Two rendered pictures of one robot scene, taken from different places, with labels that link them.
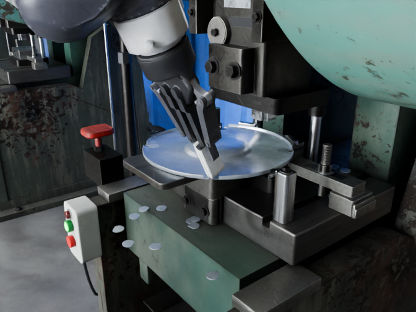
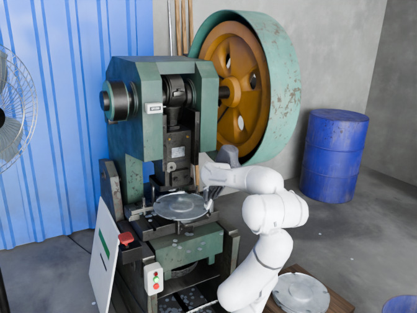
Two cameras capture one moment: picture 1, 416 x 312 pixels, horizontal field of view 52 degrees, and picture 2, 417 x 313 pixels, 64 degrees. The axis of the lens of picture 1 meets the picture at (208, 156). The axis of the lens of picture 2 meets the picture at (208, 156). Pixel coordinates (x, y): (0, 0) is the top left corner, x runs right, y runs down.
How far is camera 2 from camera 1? 1.66 m
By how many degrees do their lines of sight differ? 77
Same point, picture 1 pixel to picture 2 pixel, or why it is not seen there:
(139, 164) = (192, 222)
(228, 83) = (183, 182)
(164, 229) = (187, 243)
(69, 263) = not seen: outside the picture
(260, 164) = (198, 200)
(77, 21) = not seen: hidden behind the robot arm
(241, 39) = (180, 166)
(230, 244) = (205, 228)
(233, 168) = (201, 205)
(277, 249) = (214, 218)
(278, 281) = (224, 223)
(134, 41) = not seen: hidden behind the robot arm
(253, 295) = (230, 228)
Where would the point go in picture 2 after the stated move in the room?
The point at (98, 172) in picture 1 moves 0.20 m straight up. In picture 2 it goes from (139, 253) to (138, 215)
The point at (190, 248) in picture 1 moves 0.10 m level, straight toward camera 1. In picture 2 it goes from (201, 238) to (221, 239)
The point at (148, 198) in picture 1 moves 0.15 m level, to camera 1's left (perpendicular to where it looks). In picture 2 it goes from (164, 243) to (156, 263)
